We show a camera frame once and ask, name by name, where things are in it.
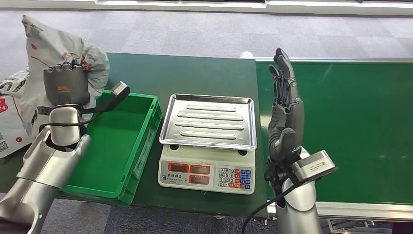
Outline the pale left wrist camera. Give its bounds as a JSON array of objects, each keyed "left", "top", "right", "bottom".
[{"left": 111, "top": 81, "right": 131, "bottom": 98}]

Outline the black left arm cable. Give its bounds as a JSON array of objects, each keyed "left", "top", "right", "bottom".
[{"left": 38, "top": 113, "right": 99, "bottom": 133}]

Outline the green plastic bin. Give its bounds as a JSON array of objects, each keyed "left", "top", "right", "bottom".
[{"left": 58, "top": 90, "right": 163, "bottom": 207}]

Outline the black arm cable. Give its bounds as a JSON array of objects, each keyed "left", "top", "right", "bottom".
[
  {"left": 241, "top": 180, "right": 304, "bottom": 234},
  {"left": 38, "top": 113, "right": 99, "bottom": 133}
]

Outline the black camera bracket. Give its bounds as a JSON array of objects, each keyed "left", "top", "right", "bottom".
[
  {"left": 282, "top": 161, "right": 312, "bottom": 190},
  {"left": 79, "top": 92, "right": 125, "bottom": 114}
]

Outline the white wall ledge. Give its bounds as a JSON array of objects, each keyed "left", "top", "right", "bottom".
[{"left": 94, "top": 0, "right": 413, "bottom": 16}]

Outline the white electronic scale body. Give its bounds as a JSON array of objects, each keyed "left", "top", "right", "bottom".
[{"left": 157, "top": 143, "right": 256, "bottom": 195}]

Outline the black left camera bracket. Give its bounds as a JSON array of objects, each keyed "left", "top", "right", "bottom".
[{"left": 79, "top": 92, "right": 125, "bottom": 114}]

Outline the steel scale tray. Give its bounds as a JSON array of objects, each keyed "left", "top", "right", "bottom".
[{"left": 159, "top": 94, "right": 258, "bottom": 152}]

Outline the large flat white courier bag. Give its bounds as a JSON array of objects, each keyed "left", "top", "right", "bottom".
[{"left": 0, "top": 94, "right": 35, "bottom": 159}]

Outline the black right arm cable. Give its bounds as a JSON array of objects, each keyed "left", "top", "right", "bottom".
[{"left": 241, "top": 180, "right": 304, "bottom": 234}]

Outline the dark green table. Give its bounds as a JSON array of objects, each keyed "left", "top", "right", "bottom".
[{"left": 0, "top": 52, "right": 269, "bottom": 220}]

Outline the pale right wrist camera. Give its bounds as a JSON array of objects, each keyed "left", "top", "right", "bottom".
[{"left": 292, "top": 150, "right": 337, "bottom": 183}]

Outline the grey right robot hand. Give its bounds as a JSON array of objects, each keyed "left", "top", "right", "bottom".
[{"left": 267, "top": 47, "right": 305, "bottom": 164}]

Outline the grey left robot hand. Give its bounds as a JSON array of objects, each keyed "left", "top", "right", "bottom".
[{"left": 42, "top": 62, "right": 92, "bottom": 107}]

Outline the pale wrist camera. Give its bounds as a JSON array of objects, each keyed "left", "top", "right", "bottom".
[
  {"left": 292, "top": 150, "right": 337, "bottom": 183},
  {"left": 111, "top": 81, "right": 131, "bottom": 98}
]

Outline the black right camera bracket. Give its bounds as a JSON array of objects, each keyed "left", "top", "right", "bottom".
[{"left": 282, "top": 161, "right": 312, "bottom": 190}]

